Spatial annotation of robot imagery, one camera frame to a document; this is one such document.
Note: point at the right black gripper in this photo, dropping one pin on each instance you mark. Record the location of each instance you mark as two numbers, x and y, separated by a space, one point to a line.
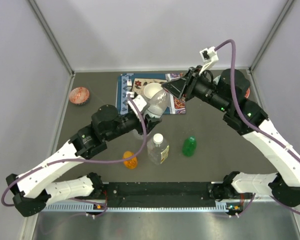
183 86

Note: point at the square clear juice bottle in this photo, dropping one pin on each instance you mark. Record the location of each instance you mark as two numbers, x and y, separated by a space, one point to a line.
157 153

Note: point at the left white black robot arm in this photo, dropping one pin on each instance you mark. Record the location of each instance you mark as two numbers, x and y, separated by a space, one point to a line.
36 189

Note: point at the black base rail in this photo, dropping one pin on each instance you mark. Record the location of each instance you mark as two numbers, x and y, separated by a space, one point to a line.
162 197

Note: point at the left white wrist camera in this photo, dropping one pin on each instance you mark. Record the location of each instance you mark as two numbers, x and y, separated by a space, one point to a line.
137 103

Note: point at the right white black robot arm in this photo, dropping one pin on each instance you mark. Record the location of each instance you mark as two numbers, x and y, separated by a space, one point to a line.
253 124

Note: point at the clear bottle red label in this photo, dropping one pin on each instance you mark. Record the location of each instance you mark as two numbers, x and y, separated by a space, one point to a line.
158 104

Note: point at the green plastic bottle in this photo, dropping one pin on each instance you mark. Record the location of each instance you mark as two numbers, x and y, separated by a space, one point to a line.
189 146

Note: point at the square floral plate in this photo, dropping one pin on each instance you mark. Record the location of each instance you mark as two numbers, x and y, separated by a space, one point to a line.
140 83

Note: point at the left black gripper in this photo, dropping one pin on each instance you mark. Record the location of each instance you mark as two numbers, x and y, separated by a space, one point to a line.
150 123

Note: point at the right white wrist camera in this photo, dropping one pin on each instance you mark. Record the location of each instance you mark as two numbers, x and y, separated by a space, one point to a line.
209 57

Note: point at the white bottle cap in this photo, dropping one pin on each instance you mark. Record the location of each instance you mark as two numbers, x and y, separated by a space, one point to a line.
158 138

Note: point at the white ceramic bowl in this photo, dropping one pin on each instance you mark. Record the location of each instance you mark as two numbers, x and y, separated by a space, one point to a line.
151 89

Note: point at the orange plastic bottle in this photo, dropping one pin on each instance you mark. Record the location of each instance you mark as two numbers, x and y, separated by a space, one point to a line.
132 163

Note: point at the red teal round plate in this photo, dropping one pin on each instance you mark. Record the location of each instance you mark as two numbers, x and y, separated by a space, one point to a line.
247 92

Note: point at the small red patterned bowl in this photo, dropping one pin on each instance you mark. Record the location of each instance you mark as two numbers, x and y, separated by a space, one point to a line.
79 96

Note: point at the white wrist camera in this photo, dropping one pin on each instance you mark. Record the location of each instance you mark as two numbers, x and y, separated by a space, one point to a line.
137 103
209 57

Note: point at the blue patterned placemat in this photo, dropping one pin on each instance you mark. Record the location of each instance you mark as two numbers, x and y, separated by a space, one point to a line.
175 106

